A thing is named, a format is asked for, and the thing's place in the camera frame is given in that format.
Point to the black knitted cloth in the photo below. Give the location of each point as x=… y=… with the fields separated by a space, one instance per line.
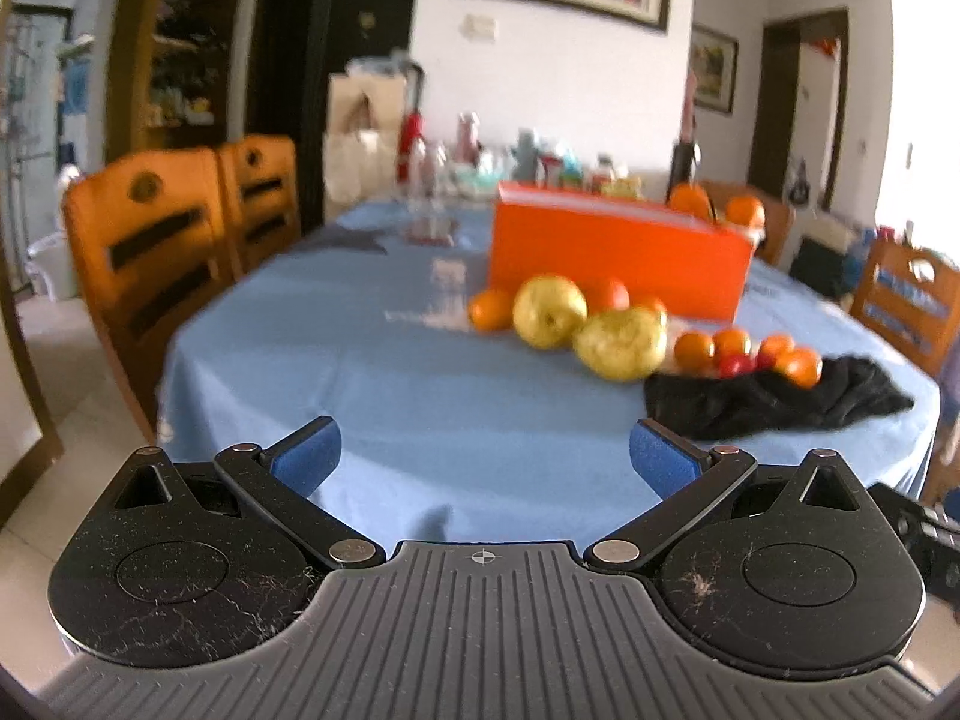
x=851 y=390

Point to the grey tall bottle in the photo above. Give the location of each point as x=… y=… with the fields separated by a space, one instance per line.
x=526 y=155

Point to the black smartphone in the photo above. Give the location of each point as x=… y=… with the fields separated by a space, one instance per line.
x=432 y=230

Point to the white fruit bowl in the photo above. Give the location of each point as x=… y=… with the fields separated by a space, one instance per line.
x=756 y=235

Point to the orange cardboard box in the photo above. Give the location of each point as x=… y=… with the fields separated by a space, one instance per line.
x=697 y=269

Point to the wooden chair near left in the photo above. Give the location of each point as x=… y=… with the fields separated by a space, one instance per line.
x=150 y=249

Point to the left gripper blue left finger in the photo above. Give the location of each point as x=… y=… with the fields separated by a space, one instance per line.
x=277 y=484

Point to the red cherry tomato front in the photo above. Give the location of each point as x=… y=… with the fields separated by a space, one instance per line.
x=732 y=365

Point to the large orange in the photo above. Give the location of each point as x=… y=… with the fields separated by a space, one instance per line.
x=606 y=294

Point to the blue tablecloth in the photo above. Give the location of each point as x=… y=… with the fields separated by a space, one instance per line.
x=448 y=434

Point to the black thermos bottle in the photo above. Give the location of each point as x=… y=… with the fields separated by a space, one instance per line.
x=686 y=156

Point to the red folded umbrella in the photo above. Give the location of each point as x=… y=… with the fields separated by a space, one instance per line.
x=413 y=122

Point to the orange in bowl right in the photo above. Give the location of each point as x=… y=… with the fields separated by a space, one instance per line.
x=746 y=209

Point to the yellow pear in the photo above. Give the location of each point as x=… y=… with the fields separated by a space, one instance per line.
x=548 y=311
x=622 y=345

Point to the wooden chair right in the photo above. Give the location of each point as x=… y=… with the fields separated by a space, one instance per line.
x=909 y=297

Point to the red cherry tomato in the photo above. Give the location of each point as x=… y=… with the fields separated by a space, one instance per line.
x=732 y=365
x=764 y=361

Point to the wooden display cabinet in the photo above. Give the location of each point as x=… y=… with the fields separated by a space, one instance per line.
x=167 y=75

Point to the green tissue box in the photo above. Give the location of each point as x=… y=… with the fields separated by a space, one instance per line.
x=472 y=184

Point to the small framed picture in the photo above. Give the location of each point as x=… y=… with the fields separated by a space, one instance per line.
x=714 y=58

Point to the orange in bowl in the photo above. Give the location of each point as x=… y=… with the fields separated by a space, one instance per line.
x=746 y=209
x=691 y=200

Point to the pink water bottle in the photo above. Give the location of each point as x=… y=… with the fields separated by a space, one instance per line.
x=467 y=138

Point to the clear glass jar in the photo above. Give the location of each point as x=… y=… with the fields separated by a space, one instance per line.
x=428 y=182

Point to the orange in bowl left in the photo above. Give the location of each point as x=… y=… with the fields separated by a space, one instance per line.
x=691 y=200

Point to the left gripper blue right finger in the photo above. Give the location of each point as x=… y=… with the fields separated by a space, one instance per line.
x=691 y=482

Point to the red cherry tomato right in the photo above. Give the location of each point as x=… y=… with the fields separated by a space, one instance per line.
x=764 y=361

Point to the tangerine beside large orange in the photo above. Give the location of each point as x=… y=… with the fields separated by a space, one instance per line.
x=654 y=305

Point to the white wall switch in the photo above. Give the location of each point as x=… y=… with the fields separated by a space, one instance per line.
x=479 y=28

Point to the small tangerine far left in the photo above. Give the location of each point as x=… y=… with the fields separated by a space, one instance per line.
x=490 y=311

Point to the paper shopping bag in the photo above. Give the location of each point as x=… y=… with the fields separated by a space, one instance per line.
x=360 y=150

